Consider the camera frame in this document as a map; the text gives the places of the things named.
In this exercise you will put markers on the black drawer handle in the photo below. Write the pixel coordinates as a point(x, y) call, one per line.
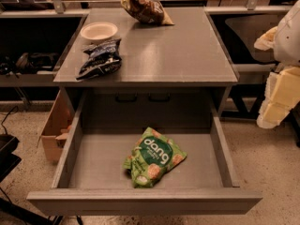
point(126, 98)
point(159, 97)

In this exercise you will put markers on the green rice chip bag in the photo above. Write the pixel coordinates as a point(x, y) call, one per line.
point(152, 156)

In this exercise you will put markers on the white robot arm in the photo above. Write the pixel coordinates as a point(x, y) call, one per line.
point(287, 40)

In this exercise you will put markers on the white paper bowl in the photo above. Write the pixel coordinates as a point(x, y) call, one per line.
point(97, 31)

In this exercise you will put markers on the grey cabinet counter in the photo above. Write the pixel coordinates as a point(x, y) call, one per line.
point(185, 54)

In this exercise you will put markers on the left side shelf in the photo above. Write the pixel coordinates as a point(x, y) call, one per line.
point(33, 46)

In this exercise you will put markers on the blue chip bag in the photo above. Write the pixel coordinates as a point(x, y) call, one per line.
point(103, 59)

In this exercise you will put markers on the black lower drawer handle right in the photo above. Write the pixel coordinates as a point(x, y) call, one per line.
point(159, 97)

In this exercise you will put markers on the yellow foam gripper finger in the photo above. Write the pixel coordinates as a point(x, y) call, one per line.
point(266, 41)
point(282, 93)

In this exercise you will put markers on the black lower drawer handle left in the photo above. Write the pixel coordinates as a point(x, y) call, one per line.
point(126, 98)

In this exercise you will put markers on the grey open top drawer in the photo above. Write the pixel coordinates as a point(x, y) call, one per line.
point(90, 179)

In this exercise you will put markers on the cardboard box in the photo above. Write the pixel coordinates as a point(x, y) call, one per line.
point(57, 126)

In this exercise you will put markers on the brown snack bag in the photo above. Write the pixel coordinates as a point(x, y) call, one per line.
point(147, 11)

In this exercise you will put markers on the black equipment on floor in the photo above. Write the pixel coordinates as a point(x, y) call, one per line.
point(11, 212)

